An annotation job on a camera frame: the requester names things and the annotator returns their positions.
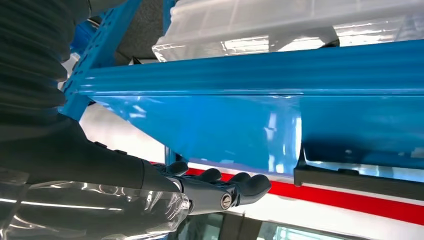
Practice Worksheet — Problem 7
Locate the white translucent plastic bin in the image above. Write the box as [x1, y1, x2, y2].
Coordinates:
[152, 0, 424, 63]

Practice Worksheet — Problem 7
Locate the blue metal shelf rack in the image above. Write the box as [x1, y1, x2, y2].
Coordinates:
[59, 0, 424, 176]

